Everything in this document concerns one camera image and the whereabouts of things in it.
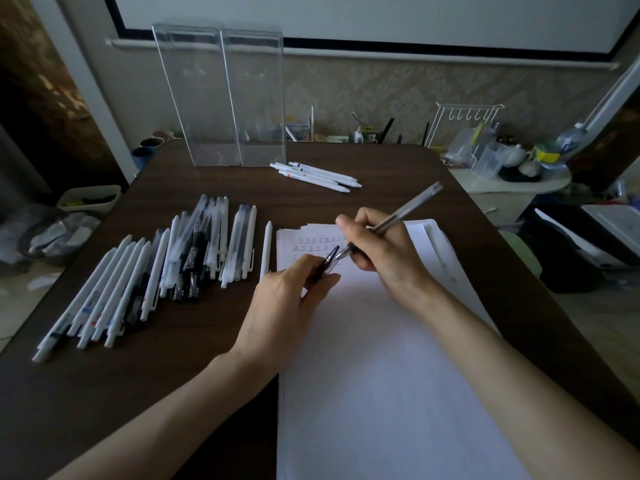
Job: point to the person's left forearm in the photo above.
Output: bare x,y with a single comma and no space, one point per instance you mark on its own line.
160,424

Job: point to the clear plastic bottle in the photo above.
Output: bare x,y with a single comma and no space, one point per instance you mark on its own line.
571,139

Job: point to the beige plastic bin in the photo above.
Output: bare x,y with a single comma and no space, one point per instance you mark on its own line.
112,202

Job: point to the person's right forearm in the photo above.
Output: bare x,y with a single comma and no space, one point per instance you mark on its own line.
525,394

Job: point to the yellow green container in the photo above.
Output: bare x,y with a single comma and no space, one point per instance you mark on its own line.
546,155

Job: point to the grey curtain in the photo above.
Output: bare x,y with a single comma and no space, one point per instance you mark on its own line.
17,164

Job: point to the black bag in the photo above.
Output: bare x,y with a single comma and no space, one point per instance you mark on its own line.
555,264

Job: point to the black pen cap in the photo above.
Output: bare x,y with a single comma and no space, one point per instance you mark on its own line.
327,258

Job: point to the person's left hand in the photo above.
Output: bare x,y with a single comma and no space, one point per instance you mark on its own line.
280,314

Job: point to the black router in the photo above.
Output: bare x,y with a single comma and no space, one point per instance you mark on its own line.
386,128

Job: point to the black round tray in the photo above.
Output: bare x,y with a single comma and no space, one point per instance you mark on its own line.
515,175

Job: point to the clear plastic measuring jug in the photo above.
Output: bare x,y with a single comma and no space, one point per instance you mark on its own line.
489,162

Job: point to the stack of white paper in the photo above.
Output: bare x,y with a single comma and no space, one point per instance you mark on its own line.
390,404

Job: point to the group of colourful cups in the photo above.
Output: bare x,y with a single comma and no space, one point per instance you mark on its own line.
142,154

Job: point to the white projector screen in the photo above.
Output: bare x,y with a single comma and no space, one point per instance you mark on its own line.
375,14

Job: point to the translucent pen with blue cap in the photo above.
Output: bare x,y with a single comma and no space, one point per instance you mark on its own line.
242,229

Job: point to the white teapot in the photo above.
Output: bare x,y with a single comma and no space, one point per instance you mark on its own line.
515,156

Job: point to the person's right hand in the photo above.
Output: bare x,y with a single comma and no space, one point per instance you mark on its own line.
390,259

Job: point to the small white bottle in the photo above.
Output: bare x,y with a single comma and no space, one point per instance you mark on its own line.
358,137

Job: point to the white paper scrap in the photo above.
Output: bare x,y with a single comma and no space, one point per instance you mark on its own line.
45,281

